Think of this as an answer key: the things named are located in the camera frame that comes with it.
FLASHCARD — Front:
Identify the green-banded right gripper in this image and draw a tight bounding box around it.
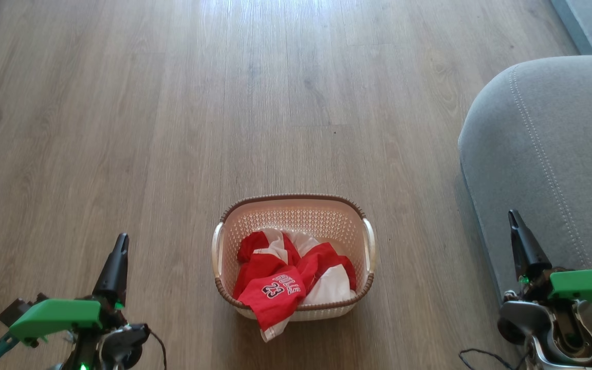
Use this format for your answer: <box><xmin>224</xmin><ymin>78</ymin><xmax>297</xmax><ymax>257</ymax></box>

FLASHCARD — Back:
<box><xmin>507</xmin><ymin>209</ymin><xmax>592</xmax><ymax>317</ymax></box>

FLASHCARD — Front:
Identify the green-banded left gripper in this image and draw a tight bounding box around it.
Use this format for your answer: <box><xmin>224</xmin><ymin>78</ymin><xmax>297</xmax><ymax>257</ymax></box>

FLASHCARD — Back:
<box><xmin>9</xmin><ymin>233</ymin><xmax>130</xmax><ymax>370</ymax></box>

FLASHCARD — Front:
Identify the red Bulls jersey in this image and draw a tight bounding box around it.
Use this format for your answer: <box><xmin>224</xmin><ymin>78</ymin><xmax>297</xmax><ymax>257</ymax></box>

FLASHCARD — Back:
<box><xmin>232</xmin><ymin>230</ymin><xmax>308</xmax><ymax>343</ymax></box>

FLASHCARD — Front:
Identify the red and white garment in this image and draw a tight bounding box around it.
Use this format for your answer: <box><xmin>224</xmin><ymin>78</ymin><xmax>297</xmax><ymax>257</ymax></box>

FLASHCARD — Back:
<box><xmin>255</xmin><ymin>228</ymin><xmax>357</xmax><ymax>307</ymax></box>

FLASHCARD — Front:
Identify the grey fabric sofa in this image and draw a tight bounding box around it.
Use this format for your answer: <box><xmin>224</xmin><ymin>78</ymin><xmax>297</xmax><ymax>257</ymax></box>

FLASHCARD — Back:
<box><xmin>457</xmin><ymin>55</ymin><xmax>592</xmax><ymax>370</ymax></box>

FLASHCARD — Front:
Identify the beige plastic laundry basket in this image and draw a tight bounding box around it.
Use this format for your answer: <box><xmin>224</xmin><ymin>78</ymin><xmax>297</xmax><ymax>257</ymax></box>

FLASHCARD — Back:
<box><xmin>212</xmin><ymin>193</ymin><xmax>377</xmax><ymax>323</ymax></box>

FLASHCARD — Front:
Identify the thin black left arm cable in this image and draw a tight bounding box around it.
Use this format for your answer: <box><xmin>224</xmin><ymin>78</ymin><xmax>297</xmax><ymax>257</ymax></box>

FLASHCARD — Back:
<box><xmin>147</xmin><ymin>329</ymin><xmax>168</xmax><ymax>370</ymax></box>

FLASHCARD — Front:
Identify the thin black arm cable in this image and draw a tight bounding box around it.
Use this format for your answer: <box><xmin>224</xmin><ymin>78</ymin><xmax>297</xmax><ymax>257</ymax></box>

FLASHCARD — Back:
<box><xmin>459</xmin><ymin>348</ymin><xmax>522</xmax><ymax>370</ymax></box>
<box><xmin>147</xmin><ymin>329</ymin><xmax>168</xmax><ymax>370</ymax></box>

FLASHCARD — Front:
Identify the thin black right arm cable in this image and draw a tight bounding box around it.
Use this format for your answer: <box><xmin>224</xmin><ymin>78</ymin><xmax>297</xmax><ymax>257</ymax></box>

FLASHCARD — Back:
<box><xmin>459</xmin><ymin>348</ymin><xmax>522</xmax><ymax>370</ymax></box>

